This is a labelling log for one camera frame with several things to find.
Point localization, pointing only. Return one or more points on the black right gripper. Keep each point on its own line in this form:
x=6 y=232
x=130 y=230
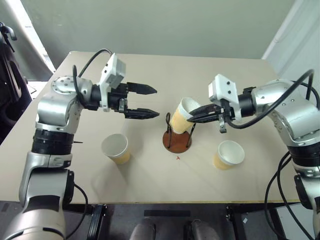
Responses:
x=225 y=111

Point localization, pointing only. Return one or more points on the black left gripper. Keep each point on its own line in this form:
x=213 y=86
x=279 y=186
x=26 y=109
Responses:
x=117 y=98

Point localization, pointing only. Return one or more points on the yellow paper cup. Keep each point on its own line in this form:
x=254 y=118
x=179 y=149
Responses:
x=115 y=147
x=178 y=120
x=230 y=153

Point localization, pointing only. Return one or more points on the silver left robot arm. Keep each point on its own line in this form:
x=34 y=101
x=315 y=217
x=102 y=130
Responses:
x=52 y=107

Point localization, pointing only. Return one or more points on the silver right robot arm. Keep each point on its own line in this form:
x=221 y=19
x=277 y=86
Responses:
x=287 y=105

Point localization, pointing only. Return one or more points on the black table leg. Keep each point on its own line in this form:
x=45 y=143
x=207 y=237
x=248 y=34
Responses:
x=97 y=220
x=236 y=222

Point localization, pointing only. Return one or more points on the grey rounded shape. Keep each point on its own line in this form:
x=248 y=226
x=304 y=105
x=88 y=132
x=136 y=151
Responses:
x=143 y=230

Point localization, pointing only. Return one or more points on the black chair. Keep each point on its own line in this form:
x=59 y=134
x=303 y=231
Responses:
x=10 y=75

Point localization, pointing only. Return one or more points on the white flat board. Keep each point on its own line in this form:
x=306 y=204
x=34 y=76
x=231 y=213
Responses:
x=287 y=222

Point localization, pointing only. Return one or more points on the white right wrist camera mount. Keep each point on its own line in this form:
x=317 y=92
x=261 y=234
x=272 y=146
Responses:
x=225 y=87

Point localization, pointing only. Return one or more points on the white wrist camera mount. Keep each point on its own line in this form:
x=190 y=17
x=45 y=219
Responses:
x=225 y=87
x=111 y=72

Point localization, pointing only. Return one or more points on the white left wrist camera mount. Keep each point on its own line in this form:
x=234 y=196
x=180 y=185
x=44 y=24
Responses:
x=111 y=72

